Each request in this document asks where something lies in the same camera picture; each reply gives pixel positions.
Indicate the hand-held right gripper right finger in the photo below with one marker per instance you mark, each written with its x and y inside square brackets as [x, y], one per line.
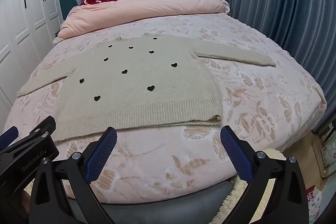
[236, 153]

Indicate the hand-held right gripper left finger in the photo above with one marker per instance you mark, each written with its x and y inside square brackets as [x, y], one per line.
[102, 153]

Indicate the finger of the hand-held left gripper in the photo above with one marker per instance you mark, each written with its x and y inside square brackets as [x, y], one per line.
[9, 136]
[44, 125]

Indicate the beige sweater with black hearts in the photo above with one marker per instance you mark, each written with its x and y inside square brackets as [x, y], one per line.
[136, 87]

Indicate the cream fluffy rug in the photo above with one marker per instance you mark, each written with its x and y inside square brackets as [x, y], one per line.
[240, 187]

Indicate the floral bed cover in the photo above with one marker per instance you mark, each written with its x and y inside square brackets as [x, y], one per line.
[262, 98]

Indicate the dark grey seat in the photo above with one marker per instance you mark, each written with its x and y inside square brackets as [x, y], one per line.
[162, 208]

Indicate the floral bag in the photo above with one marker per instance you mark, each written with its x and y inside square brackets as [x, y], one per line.
[313, 199]

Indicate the floral storage box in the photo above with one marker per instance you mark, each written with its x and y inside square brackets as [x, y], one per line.
[328, 153]

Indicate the white wardrobe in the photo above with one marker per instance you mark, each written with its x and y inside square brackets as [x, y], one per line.
[15, 29]

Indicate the blue-grey curtain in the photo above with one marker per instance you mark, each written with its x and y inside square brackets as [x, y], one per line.
[275, 3]

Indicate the pink duvet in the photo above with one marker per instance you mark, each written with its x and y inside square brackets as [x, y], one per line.
[157, 6]

